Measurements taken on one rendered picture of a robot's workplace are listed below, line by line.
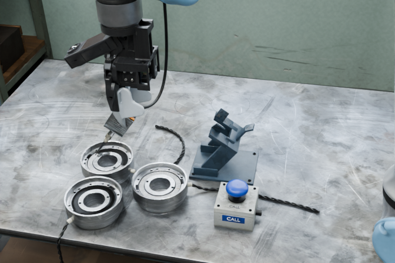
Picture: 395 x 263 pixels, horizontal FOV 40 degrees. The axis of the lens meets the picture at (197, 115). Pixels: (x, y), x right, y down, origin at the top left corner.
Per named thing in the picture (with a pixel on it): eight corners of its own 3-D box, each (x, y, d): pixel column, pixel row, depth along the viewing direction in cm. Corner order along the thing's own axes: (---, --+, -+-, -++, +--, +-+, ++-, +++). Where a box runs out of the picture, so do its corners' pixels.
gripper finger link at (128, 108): (144, 137, 98) (140, 92, 93) (113, 134, 99) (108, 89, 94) (149, 128, 101) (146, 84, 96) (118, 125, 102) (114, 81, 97)
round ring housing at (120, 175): (73, 182, 106) (69, 167, 104) (99, 151, 114) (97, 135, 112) (120, 195, 103) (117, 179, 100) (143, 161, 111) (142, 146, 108)
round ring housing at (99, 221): (100, 184, 105) (97, 168, 103) (136, 209, 100) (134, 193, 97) (56, 213, 99) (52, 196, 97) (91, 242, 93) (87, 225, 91)
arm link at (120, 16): (88, 4, 85) (105, -15, 92) (91, 30, 88) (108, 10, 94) (133, 6, 84) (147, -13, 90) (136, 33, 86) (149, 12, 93)
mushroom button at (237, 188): (223, 211, 95) (223, 190, 92) (227, 196, 98) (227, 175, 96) (245, 214, 94) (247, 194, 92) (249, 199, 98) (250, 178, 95)
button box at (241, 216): (213, 226, 96) (213, 206, 93) (221, 199, 101) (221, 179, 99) (258, 233, 94) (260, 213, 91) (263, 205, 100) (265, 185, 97)
